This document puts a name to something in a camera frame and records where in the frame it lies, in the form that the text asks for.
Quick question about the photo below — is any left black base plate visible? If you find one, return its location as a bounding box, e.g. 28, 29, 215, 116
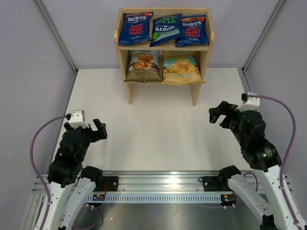
94, 176, 119, 193

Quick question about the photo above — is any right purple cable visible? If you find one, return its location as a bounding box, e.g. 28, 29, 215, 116
247, 94, 304, 227

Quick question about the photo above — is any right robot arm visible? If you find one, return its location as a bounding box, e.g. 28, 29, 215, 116
209, 101, 307, 230

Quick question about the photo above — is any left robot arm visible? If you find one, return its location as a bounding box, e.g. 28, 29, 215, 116
34, 118, 107, 230

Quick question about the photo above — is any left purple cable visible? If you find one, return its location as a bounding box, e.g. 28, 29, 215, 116
29, 115, 70, 230

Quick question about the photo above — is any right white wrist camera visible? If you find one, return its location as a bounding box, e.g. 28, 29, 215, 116
236, 92, 260, 112

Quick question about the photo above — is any blue Burts chilli bag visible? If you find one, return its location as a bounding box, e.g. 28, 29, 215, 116
175, 14, 209, 47
118, 11, 154, 46

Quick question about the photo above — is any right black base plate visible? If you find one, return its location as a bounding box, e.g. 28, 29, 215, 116
198, 176, 231, 192

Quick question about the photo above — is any blue Burts sea salt bag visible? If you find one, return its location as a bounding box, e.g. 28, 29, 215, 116
150, 13, 182, 47

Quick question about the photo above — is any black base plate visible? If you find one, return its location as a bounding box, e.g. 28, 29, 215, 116
198, 176, 231, 192
94, 176, 119, 193

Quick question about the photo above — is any yellow kettle chips bag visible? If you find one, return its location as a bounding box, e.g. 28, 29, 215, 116
162, 50, 204, 85

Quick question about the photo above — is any aluminium mounting rail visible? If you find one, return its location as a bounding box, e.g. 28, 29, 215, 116
31, 170, 294, 204

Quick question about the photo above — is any light blue cassava chips bag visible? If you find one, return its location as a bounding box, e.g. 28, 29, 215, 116
124, 50, 162, 83

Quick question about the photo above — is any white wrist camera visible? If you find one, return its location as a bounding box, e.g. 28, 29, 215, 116
236, 92, 260, 112
67, 109, 89, 129

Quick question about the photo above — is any wooden two-tier shelf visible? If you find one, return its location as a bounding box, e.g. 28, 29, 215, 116
114, 7, 215, 106

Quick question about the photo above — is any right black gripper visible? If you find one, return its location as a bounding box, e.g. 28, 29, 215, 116
209, 101, 248, 146

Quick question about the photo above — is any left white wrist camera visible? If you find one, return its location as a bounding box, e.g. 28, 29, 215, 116
67, 109, 89, 129

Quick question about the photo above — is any purple cable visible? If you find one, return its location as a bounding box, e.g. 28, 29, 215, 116
29, 115, 70, 230
247, 94, 304, 227

